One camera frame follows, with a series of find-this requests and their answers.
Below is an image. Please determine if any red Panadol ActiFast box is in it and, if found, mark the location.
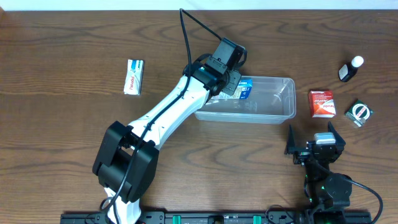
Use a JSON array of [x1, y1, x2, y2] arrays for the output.
[[308, 90, 336, 118]]

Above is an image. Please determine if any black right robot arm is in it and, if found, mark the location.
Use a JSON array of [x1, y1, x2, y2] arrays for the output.
[[285, 122, 352, 223]]

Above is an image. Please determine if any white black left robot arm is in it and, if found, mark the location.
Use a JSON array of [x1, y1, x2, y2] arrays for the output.
[[93, 57, 296, 223]]

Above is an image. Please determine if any green white round-logo box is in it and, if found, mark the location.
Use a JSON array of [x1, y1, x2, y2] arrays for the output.
[[345, 100, 374, 127]]

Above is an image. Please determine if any black mounting rail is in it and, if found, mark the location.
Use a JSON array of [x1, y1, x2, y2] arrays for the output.
[[60, 210, 373, 224]]

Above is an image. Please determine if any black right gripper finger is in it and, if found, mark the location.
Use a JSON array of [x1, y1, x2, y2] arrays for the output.
[[284, 124, 295, 154], [328, 121, 346, 148]]

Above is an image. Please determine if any blue fever patch box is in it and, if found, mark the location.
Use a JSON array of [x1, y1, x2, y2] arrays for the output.
[[213, 79, 252, 100]]

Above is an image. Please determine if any white blue Panadol box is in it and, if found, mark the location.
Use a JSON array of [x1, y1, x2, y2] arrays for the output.
[[123, 59, 144, 95]]

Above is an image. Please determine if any dark syrup bottle white cap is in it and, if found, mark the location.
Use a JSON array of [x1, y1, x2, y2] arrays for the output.
[[338, 56, 364, 82]]

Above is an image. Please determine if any clear plastic container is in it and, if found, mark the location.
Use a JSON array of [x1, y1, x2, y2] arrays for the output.
[[195, 76, 296, 124]]

